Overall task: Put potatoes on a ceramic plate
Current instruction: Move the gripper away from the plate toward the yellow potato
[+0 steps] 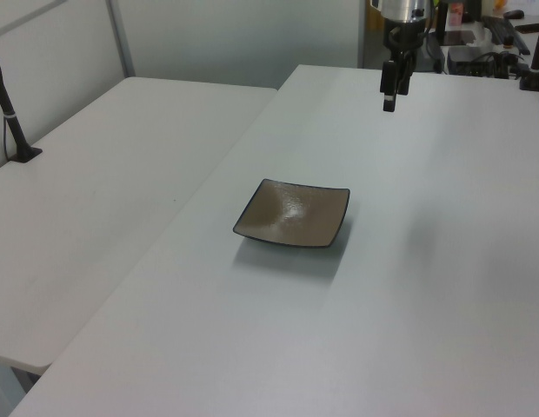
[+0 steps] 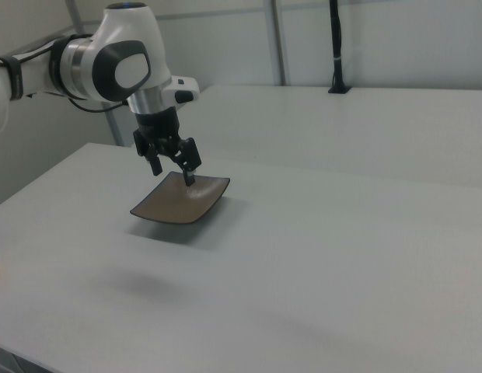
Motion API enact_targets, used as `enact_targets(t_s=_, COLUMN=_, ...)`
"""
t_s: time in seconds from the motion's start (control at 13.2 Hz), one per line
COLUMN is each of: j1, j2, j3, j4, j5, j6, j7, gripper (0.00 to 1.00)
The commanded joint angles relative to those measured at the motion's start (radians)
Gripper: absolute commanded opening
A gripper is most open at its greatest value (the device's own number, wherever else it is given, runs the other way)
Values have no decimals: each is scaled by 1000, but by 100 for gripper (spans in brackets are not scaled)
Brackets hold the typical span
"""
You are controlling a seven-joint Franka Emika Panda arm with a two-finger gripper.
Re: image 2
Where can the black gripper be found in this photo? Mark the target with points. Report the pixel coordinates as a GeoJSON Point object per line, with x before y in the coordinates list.
{"type": "Point", "coordinates": [159, 124]}

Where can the black pole with base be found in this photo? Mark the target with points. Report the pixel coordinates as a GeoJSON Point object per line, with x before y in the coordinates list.
{"type": "Point", "coordinates": [336, 46]}

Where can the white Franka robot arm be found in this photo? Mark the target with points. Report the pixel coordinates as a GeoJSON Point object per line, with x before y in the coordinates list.
{"type": "Point", "coordinates": [120, 39]}

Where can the square brown ceramic plate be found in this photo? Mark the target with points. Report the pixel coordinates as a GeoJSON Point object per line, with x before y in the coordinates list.
{"type": "Point", "coordinates": [179, 206]}

